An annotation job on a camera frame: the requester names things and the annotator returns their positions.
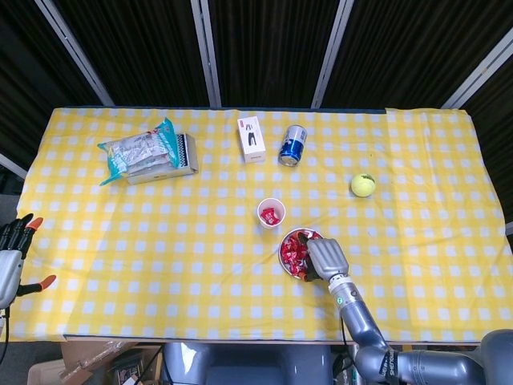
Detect silver cardboard box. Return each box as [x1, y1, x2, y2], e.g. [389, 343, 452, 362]
[126, 132, 200, 186]

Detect beige box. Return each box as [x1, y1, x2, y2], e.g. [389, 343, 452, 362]
[26, 359, 65, 385]

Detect small white product box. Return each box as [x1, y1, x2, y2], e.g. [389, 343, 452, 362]
[236, 115, 267, 164]

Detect yellow-green tennis ball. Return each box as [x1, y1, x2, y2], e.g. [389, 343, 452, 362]
[350, 172, 377, 198]

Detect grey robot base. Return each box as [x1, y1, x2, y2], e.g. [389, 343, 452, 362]
[162, 342, 333, 385]

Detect dark printed carton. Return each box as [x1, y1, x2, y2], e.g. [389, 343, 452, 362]
[110, 348, 161, 385]

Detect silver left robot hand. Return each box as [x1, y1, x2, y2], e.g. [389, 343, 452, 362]
[0, 212, 58, 312]

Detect yellow checked tablecloth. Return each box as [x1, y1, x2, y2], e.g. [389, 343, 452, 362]
[7, 106, 507, 344]

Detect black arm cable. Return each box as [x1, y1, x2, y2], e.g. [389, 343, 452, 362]
[338, 308, 349, 347]

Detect brown cardboard box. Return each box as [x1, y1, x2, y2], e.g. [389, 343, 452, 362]
[59, 340, 161, 385]

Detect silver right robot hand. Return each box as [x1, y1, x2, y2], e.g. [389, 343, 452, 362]
[297, 234, 350, 284]

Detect black curtain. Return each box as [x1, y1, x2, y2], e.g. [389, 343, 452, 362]
[0, 0, 513, 225]

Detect blue drink can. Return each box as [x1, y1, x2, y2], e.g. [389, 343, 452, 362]
[278, 124, 308, 167]

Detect silver teal snack bag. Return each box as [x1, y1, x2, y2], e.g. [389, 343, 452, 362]
[97, 117, 180, 187]

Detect white metal frame post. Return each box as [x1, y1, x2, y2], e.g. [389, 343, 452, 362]
[0, 152, 29, 180]
[190, 0, 223, 108]
[311, 0, 356, 109]
[34, 0, 115, 107]
[440, 27, 513, 110]

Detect white paper cup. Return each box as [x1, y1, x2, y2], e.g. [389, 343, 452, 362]
[256, 197, 287, 229]

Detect round steel plate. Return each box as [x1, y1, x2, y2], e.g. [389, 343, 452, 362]
[278, 227, 324, 280]

